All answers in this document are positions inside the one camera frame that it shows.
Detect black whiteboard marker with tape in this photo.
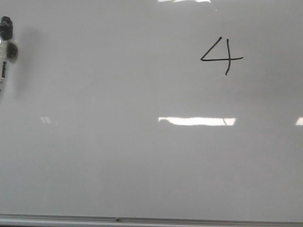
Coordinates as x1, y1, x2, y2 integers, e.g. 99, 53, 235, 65
0, 16, 18, 91

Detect white whiteboard with aluminium frame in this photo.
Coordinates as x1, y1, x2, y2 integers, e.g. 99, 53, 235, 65
0, 0, 303, 227

